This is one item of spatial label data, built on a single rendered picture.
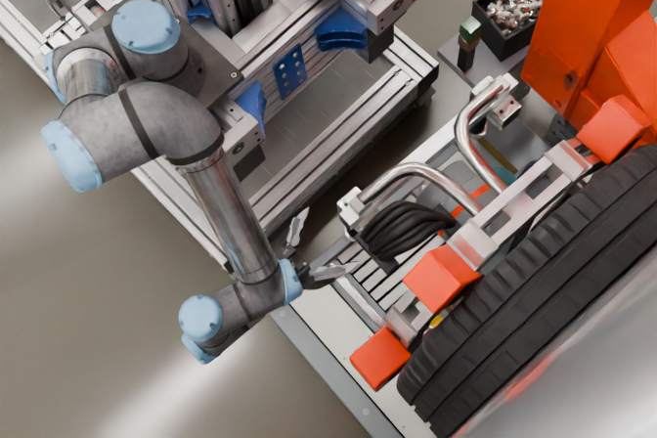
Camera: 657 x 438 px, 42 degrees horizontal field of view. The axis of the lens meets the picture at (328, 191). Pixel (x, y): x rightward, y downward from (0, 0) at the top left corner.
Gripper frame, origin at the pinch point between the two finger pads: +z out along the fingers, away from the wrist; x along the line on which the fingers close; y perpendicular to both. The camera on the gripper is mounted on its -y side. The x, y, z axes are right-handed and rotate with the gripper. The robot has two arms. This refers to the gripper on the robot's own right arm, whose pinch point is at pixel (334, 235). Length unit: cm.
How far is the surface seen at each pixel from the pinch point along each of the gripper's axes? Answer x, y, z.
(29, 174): 103, -83, -46
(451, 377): -36.3, 21.0, -5.0
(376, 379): -27.0, 5.4, -13.0
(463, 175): -9.6, 7.7, 24.7
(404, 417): -30, -75, -8
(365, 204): -4.2, 17.5, 4.9
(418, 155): -3.0, 15.0, 19.0
